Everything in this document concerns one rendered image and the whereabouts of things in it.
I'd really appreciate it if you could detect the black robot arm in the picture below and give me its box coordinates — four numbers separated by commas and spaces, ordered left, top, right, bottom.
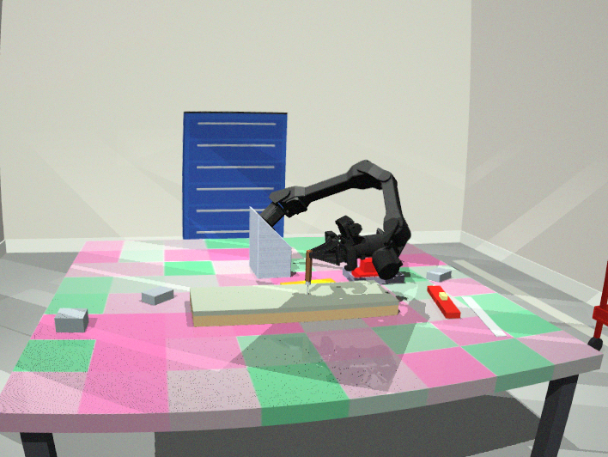
257, 160, 411, 280

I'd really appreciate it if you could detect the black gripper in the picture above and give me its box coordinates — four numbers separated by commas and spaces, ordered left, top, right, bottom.
309, 231, 369, 271

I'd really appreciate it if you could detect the yellow flat bar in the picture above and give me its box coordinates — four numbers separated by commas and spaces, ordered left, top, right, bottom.
280, 278, 335, 285

